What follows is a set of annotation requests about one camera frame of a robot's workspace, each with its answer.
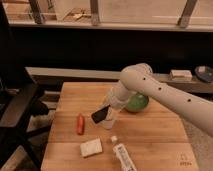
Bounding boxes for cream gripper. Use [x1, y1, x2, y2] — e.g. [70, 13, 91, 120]
[101, 93, 122, 120]

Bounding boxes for black eraser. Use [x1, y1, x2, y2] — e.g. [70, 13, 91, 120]
[91, 106, 109, 123]

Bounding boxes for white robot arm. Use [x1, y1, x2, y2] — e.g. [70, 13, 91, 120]
[103, 63, 213, 137]

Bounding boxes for translucent plastic cup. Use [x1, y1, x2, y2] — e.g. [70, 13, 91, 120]
[100, 101, 120, 130]

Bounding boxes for green ceramic bowl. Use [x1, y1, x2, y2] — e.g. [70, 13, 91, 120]
[125, 93, 149, 113]

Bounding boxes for small box on bench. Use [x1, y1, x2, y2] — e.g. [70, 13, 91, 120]
[170, 70, 192, 81]

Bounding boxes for white tube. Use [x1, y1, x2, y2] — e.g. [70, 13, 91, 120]
[111, 136, 138, 171]

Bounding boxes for dark round object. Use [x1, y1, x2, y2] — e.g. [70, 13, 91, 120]
[195, 66, 213, 83]

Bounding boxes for black chair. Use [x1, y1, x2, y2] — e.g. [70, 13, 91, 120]
[0, 64, 50, 169]

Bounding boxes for grey bench rail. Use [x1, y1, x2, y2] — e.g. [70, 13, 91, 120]
[26, 67, 213, 94]

